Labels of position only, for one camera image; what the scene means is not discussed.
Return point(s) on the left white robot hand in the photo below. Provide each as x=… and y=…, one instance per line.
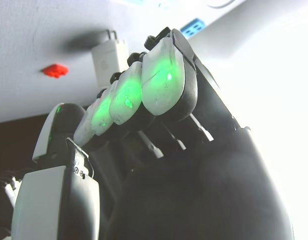
x=193, y=175

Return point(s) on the white power adapter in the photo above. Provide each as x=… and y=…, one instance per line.
x=106, y=60

